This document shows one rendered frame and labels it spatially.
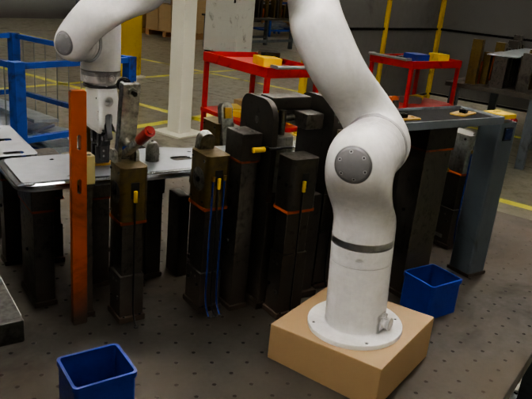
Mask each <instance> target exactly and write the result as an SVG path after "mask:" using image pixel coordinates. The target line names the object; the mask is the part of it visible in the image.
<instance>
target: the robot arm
mask: <svg viewBox="0 0 532 399"><path fill-rule="evenodd" d="M164 1H165V0H80V1H79V2H78V3H77V5H76V6H75V7H74V8H73V9H72V10H71V11H70V12H69V13H68V15H67V16H66V18H65V19H64V20H63V22H62V23H61V25H60V26H59V28H58V30H57V32H56V34H55V38H54V46H55V50H56V52H57V54H58V55H59V56H60V57H61V58H63V59H65V60H67V61H71V62H80V66H81V81H83V83H82V85H83V86H85V91H86V125H87V126H88V127H89V129H90V140H91V142H92V143H91V154H93V155H94V156H95V162H96V163H105V162H109V151H110V140H112V139H113V137H112V132H115V133H116V121H117V111H118V100H119V99H118V93H117V87H116V82H117V80H118V79H119V78H120V68H121V24H122V23H124V22H125V21H128V20H130V19H132V18H134V17H137V16H140V15H143V14H145V13H149V12H151V11H153V10H155V9H157V8H158V7H159V6H160V5H161V4H162V3H163V2H164ZM287 5H288V13H289V24H290V30H291V35H292V38H293V41H294V44H295V46H296V48H297V50H298V53H299V55H300V57H301V59H302V62H303V64H304V66H305V68H306V70H307V72H308V74H309V76H310V78H311V80H312V81H313V83H314V85H315V86H316V88H317V90H318V91H319V93H320V94H321V95H322V96H323V98H324V99H325V100H326V101H327V103H328V104H329V106H330V107H331V109H332V110H333V111H334V112H335V114H336V116H337V118H338V120H339V121H340V123H341V125H342V128H343V130H342V131H341V132H340V133H339V134H338V135H337V136H336V137H335V138H334V140H333V141H332V143H331V145H330V147H329V150H328V153H327V157H326V161H325V184H326V188H327V192H328V195H329V199H330V202H331V204H332V211H333V221H332V240H331V249H330V259H329V278H328V288H327V299H326V301H324V302H320V303H319V304H317V305H316V306H314V307H313V308H312V309H311V310H310V312H309V314H308V319H307V321H308V326H309V328H310V330H311V332H312V333H313V334H314V335H315V336H317V337H318V338H320V339H321V340H323V341H324V342H326V343H328V344H331V345H334V346H337V347H339V348H345V349H350V350H356V351H372V350H378V349H382V348H387V347H389V346H390V345H392V344H394V343H396V342H397V341H398V340H399V339H400V338H401V334H402V323H401V320H400V319H399V317H398V316H397V315H396V314H395V313H394V312H392V311H391V310H389V309H387V302H388V294H389V288H390V274H391V268H392V260H393V247H394V241H395V233H396V225H397V218H396V214H395V210H394V208H393V179H394V175H395V173H396V171H398V170H399V168H401V167H402V165H403V164H404V163H405V161H406V159H407V157H408V156H409V152H410V149H411V139H410V135H409V130H408V128H407V126H406V124H405V122H404V120H403V118H402V117H401V114H400V113H399V111H398V110H397V109H396V107H395V106H394V104H393V102H392V101H391V100H390V98H389V97H388V95H387V94H386V92H385V91H384V89H383V88H382V87H381V86H380V84H379V83H378V81H377V80H376V78H375V77H374V75H373V74H372V73H371V71H370V69H369V68H368V66H367V64H366V63H365V61H364V59H363V57H362V56H361V54H360V52H359V49H358V47H357V45H356V43H355V40H354V38H353V35H352V33H351V30H350V28H349V27H348V23H347V22H346V19H345V17H344V14H343V11H342V9H341V6H340V0H287Z"/></svg>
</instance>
